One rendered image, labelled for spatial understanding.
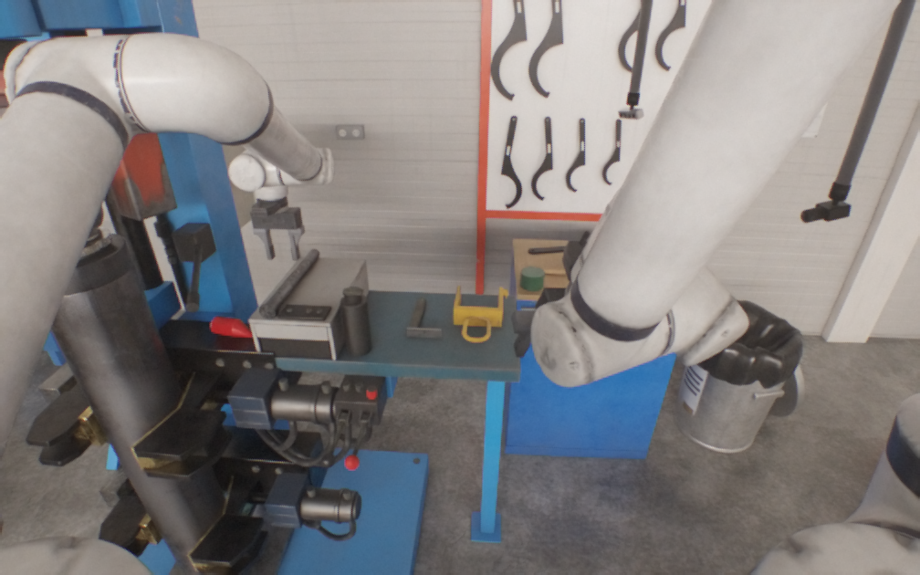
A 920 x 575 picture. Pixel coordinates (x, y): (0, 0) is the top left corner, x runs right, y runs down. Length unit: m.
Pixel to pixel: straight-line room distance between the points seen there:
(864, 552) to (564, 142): 2.68
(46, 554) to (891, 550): 0.51
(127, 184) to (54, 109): 0.69
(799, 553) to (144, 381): 1.33
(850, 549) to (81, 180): 0.71
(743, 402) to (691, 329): 2.08
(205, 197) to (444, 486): 1.62
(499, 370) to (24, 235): 1.08
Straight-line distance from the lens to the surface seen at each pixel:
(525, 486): 2.41
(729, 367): 2.46
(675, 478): 2.63
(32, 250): 0.55
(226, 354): 1.52
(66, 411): 1.67
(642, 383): 2.29
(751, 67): 0.31
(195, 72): 0.66
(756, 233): 3.52
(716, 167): 0.33
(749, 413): 2.68
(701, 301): 0.54
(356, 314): 1.31
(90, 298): 1.28
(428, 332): 1.43
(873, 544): 0.40
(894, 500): 0.47
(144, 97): 0.67
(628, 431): 2.48
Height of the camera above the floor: 1.90
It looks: 29 degrees down
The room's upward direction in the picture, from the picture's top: straight up
